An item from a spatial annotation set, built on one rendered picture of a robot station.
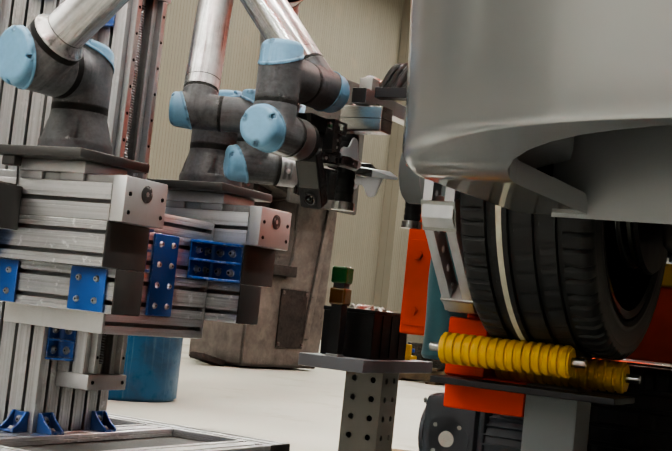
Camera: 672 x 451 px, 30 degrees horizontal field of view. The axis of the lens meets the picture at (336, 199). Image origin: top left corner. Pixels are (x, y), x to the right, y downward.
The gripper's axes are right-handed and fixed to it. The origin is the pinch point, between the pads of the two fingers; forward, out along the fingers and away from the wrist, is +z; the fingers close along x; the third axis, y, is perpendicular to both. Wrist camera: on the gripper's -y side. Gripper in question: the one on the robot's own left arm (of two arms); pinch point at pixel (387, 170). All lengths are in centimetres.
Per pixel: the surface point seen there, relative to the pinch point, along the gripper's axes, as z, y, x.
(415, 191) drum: -2.0, 1.3, 23.7
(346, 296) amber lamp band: 1.3, 32.2, -19.6
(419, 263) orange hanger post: 16.1, 22.0, -14.7
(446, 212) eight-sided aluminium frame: -6, 1, 51
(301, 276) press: 200, 166, -750
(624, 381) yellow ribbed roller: 31, 28, 57
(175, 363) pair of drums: 28, 143, -360
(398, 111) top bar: -5.9, -13.6, 17.9
